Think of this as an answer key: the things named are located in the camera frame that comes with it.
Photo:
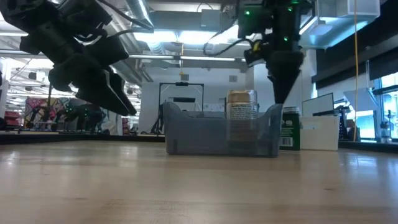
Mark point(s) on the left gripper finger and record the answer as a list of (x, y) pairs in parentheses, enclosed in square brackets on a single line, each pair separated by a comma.
[(99, 93), (122, 90)]

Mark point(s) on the green-lidded glass spice jar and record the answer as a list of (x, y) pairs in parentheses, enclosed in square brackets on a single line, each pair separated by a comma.
[(289, 130)]

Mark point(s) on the rectangular metal duct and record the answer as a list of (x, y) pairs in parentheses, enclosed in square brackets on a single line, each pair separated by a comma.
[(342, 28)]

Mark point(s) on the beige-lidded spice jar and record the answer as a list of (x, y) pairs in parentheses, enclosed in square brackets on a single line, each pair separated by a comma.
[(242, 102)]

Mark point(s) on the black gantry frame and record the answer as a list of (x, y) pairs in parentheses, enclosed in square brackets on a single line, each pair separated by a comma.
[(182, 84)]

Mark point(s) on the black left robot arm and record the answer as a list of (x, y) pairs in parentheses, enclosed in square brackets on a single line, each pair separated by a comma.
[(31, 12)]

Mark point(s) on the colourful patterned cloth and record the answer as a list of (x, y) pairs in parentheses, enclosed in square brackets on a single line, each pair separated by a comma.
[(37, 107)]

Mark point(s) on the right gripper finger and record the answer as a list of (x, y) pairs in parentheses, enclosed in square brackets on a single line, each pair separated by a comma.
[(284, 85)]

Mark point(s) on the black equipment stand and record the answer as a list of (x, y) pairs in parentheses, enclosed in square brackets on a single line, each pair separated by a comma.
[(343, 124)]

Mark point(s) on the grey cover cloth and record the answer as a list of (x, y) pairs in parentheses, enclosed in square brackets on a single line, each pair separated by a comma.
[(115, 126)]

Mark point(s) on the long ceiling light strip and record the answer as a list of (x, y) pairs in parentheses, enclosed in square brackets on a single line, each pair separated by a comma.
[(155, 57)]

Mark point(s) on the translucent grey plastic bin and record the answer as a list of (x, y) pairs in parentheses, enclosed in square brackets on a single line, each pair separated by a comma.
[(199, 137)]

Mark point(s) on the grey wall box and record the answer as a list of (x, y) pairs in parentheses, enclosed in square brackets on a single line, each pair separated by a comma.
[(233, 78), (184, 77)]

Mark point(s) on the white-screen monitor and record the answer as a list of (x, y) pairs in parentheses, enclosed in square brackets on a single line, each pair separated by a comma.
[(318, 104)]

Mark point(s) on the clear water bottle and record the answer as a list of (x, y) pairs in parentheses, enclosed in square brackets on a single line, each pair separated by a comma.
[(385, 133)]

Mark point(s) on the white plastic bin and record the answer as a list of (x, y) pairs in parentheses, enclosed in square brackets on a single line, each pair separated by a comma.
[(320, 133)]

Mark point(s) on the spiral ventilation duct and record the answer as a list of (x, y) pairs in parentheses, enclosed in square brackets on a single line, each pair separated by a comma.
[(140, 12)]

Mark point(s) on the grey ceiling box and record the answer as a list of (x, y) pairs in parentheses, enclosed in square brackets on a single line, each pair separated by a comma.
[(211, 18)]

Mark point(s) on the white angled board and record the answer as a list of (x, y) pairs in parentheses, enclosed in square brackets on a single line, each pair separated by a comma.
[(360, 98)]

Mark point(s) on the red crates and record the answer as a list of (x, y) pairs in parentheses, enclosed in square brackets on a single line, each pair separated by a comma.
[(14, 118)]

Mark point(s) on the background robot with green lights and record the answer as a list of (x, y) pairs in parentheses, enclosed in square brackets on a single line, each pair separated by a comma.
[(81, 113)]

